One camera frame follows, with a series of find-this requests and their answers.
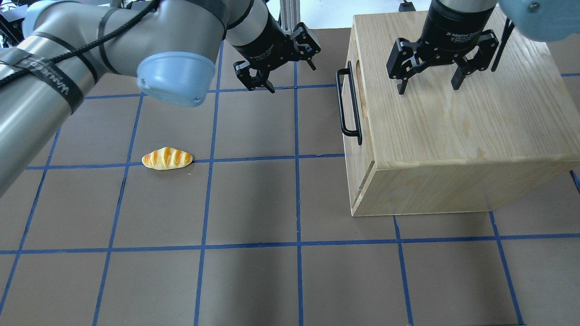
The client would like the aluminium frame post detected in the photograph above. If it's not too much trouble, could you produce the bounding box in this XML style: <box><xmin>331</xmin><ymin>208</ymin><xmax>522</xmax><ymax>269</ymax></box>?
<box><xmin>278</xmin><ymin>0</ymin><xmax>300</xmax><ymax>33</ymax></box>

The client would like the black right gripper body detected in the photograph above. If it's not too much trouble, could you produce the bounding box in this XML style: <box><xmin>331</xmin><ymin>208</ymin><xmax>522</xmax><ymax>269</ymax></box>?
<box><xmin>386</xmin><ymin>0</ymin><xmax>499</xmax><ymax>80</ymax></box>

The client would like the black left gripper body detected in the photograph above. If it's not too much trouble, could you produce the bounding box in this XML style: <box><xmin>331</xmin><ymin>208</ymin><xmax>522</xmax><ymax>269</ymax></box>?
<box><xmin>227</xmin><ymin>9</ymin><xmax>321</xmax><ymax>86</ymax></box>

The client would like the wooden drawer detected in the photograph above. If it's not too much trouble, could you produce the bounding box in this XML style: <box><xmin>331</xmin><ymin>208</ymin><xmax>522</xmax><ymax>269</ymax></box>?
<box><xmin>336</xmin><ymin>58</ymin><xmax>363</xmax><ymax>150</ymax></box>

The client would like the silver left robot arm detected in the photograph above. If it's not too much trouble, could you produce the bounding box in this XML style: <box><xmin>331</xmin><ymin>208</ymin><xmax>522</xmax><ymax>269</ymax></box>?
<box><xmin>0</xmin><ymin>0</ymin><xmax>321</xmax><ymax>194</ymax></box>

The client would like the toy bread loaf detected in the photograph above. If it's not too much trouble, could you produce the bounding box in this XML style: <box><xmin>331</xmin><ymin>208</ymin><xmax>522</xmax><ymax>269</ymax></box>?
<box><xmin>141</xmin><ymin>147</ymin><xmax>194</xmax><ymax>171</ymax></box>

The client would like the light wooden drawer cabinet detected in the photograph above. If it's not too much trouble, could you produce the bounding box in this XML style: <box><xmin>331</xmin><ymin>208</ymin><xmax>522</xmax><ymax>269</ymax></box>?
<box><xmin>343</xmin><ymin>12</ymin><xmax>580</xmax><ymax>216</ymax></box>

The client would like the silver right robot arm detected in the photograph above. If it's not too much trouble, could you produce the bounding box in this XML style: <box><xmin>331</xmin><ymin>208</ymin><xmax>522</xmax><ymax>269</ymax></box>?
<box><xmin>386</xmin><ymin>0</ymin><xmax>579</xmax><ymax>95</ymax></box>

